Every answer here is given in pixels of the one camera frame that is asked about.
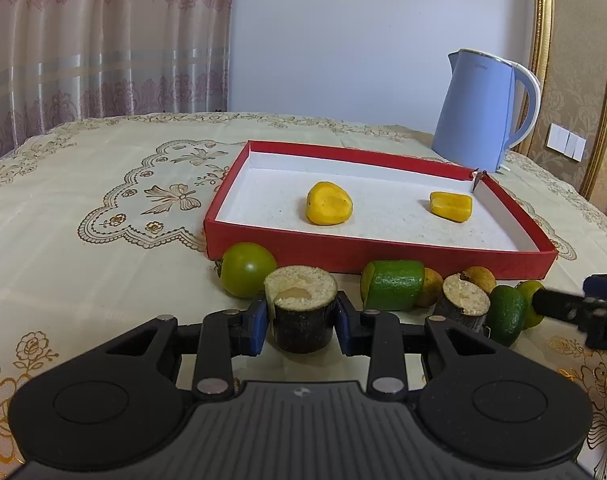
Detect small green tomato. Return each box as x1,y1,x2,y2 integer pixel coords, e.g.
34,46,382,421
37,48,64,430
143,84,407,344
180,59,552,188
516,280,547,330

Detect white wall switch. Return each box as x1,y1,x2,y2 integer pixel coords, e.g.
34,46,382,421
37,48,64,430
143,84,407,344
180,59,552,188
547,122,587,162

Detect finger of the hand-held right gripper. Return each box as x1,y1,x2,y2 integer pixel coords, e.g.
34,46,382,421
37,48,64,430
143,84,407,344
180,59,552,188
531,287,607,352
582,273,607,302

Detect pink patterned curtain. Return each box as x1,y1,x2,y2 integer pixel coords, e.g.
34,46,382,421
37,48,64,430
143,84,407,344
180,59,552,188
0,0,238,168

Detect light blue electric kettle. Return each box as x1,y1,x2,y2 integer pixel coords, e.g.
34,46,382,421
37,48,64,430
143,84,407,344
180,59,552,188
431,49,541,173

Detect red shallow cardboard box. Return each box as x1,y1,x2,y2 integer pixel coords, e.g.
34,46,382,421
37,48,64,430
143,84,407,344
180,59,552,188
204,140,558,281

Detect dark green cucumber piece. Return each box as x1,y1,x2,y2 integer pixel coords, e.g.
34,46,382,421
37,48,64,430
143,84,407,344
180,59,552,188
486,285,528,348

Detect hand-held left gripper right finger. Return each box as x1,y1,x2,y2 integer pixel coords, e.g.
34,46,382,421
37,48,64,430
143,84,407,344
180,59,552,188
333,292,499,401

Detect small dark sugarcane piece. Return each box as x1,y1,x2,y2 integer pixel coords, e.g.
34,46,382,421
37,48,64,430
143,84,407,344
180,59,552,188
430,273,491,333

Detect rounded yellow mango piece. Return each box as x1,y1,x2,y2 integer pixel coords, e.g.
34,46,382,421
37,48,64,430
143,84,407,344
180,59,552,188
305,181,354,226

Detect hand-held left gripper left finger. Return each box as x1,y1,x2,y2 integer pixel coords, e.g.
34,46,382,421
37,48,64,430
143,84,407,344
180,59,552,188
105,297,272,401

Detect brown longan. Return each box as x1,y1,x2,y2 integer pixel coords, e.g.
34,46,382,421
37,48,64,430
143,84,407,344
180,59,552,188
416,267,444,308
461,266,497,296

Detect gold framed padded wall panel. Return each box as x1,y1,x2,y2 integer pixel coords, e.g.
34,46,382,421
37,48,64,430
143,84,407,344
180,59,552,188
513,0,607,201

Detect large dark sugarcane piece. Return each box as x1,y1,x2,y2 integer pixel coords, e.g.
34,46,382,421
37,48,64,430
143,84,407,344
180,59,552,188
264,265,339,355

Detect large green tomato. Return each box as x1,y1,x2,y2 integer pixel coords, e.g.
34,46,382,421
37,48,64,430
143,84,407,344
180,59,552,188
214,242,278,298

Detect light green cucumber piece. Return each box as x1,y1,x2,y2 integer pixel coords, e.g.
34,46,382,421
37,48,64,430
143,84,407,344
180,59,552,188
361,260,425,311

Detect blocky yellow mango piece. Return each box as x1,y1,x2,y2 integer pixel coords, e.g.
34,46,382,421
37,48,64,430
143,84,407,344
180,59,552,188
429,191,473,222

